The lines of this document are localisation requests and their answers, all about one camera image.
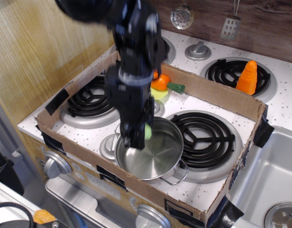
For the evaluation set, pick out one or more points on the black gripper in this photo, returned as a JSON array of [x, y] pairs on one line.
[[134, 104]]

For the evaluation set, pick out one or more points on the green toy broccoli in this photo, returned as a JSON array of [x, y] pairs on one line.
[[148, 131]]

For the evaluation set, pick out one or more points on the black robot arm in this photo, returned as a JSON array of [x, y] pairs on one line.
[[136, 31]]

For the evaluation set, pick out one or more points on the silver front stove knob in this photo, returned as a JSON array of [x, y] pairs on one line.
[[107, 147]]

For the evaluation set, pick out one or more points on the silver stove knob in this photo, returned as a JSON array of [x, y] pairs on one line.
[[107, 147], [198, 52], [159, 108]]

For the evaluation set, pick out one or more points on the silver middle stove knob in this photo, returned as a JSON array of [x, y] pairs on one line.
[[159, 108]]

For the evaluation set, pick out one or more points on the stainless steel pot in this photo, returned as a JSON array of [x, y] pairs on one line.
[[160, 159]]

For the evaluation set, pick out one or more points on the yellow-green plastic plate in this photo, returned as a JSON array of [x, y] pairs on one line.
[[157, 94]]

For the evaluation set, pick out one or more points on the black front left burner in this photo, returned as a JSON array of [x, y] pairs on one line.
[[89, 107]]

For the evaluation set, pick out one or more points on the black burner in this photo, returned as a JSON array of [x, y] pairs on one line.
[[228, 70], [212, 146], [171, 51], [89, 107]]

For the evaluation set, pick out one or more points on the orange toy carrot green stem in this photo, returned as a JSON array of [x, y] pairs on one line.
[[162, 82]]

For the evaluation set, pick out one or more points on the brown cardboard fence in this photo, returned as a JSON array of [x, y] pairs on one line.
[[204, 93]]

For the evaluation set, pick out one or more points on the black front right burner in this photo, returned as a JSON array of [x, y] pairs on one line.
[[212, 146]]

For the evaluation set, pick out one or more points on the silver left oven knob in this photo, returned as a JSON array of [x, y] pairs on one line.
[[56, 165]]

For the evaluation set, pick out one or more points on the silver oven knob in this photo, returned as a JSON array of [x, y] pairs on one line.
[[56, 165], [148, 217]]

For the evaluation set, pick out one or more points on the black rear left burner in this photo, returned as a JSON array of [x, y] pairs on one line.
[[171, 51]]

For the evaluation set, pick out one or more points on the silver right oven knob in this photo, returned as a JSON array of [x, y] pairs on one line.
[[148, 217]]

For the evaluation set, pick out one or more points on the silver rear stove knob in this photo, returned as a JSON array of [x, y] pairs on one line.
[[198, 52]]

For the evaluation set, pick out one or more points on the hanging metal strainer ladle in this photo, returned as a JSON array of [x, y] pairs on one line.
[[182, 16]]

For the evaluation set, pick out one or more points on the orange toy carrot cone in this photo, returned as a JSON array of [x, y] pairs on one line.
[[248, 78]]

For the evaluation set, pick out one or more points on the orange object bottom left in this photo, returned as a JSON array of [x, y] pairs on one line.
[[42, 216]]

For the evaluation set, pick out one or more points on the black rear right burner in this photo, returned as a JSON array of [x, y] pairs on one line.
[[228, 70]]

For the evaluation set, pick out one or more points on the silver toy sink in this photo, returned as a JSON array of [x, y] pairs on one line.
[[265, 181]]

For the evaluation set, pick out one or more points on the hanging metal spatula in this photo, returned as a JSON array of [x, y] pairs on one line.
[[231, 24]]

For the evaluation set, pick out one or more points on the silver sink drain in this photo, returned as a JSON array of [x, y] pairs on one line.
[[279, 216]]

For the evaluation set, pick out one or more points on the silver oven door handle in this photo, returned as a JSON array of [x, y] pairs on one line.
[[80, 203]]

